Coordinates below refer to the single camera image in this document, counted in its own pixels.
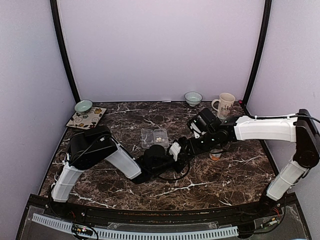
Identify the black frame post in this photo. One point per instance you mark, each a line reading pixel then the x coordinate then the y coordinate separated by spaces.
pixel 63 50
pixel 259 51

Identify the yellow pills in organizer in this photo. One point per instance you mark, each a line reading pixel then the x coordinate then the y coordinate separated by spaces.
pixel 159 139

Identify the square floral ceramic plate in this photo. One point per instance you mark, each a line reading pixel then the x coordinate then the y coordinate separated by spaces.
pixel 88 120

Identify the black right frame post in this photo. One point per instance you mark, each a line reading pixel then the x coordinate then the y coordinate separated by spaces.
pixel 259 51

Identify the small teal patterned bowl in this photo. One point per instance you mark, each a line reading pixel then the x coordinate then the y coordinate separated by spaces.
pixel 193 98

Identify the clear plastic pill organizer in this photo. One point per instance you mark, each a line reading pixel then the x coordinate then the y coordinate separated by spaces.
pixel 148 137

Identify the white slotted cable duct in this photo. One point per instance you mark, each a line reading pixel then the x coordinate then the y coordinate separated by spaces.
pixel 122 231

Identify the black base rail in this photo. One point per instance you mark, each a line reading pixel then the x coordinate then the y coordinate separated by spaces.
pixel 95 213

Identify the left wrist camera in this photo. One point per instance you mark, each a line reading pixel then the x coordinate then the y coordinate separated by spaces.
pixel 175 147

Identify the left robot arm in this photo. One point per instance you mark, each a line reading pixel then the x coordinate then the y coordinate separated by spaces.
pixel 89 147

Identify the cream ceramic mug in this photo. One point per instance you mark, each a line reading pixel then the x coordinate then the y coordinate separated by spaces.
pixel 223 105

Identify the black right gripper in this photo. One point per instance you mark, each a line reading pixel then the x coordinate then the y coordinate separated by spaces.
pixel 196 149

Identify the orange pill bottle grey cap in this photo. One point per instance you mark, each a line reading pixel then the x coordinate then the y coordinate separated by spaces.
pixel 215 154

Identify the teal bowl on plate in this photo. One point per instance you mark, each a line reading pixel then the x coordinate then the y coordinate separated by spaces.
pixel 83 107

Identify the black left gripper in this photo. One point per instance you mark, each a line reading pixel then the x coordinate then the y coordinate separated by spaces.
pixel 182 159

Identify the black left frame post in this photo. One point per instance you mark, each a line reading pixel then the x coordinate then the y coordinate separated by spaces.
pixel 63 50

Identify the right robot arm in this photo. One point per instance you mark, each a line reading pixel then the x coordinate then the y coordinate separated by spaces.
pixel 300 128

